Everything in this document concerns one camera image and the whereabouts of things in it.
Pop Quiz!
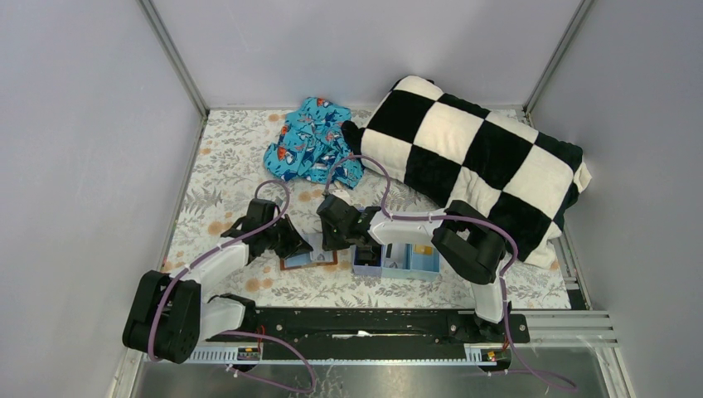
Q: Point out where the white VIP credit card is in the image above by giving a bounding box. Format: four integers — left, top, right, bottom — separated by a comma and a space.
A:
310, 247, 337, 265

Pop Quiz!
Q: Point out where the blue three-compartment organizer box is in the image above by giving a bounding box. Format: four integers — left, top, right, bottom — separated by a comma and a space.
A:
352, 244, 440, 281

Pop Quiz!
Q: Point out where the floral patterned table mat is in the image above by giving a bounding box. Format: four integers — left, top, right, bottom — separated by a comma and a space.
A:
162, 108, 572, 310

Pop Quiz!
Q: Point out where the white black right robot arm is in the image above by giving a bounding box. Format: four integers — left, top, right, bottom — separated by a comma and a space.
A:
317, 194, 517, 342

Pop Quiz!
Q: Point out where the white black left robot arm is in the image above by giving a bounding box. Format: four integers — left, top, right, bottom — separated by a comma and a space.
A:
122, 199, 313, 363

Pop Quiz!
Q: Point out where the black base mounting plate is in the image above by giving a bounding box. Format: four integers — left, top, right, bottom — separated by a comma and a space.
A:
211, 308, 531, 362

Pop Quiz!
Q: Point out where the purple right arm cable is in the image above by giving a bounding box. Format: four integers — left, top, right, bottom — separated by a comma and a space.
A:
323, 154, 580, 394

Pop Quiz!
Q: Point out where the white black card in organizer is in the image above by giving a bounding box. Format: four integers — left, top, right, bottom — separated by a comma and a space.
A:
385, 244, 406, 268

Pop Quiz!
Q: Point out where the black item in organizer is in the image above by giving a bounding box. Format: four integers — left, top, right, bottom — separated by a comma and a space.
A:
354, 245, 382, 267

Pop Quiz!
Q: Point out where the yellow card in organizer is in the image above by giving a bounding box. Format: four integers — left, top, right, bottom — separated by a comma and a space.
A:
412, 245, 434, 255

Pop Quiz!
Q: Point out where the blue shark print cloth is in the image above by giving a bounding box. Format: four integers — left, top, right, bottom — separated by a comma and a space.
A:
263, 97, 364, 188

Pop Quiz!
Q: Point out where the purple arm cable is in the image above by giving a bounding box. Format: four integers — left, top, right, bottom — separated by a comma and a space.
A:
147, 178, 320, 394
323, 154, 580, 394

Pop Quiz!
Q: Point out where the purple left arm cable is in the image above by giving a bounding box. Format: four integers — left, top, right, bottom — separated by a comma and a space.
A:
147, 178, 320, 394

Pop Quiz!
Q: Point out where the black white checkered pillow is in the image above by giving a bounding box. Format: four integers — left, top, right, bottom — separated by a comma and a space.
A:
342, 75, 591, 269

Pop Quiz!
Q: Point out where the brown leather card holder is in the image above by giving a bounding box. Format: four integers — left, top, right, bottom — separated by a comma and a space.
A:
280, 233, 338, 271

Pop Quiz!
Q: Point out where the aluminium frame rail front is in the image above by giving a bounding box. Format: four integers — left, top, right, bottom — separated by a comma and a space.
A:
109, 310, 633, 398

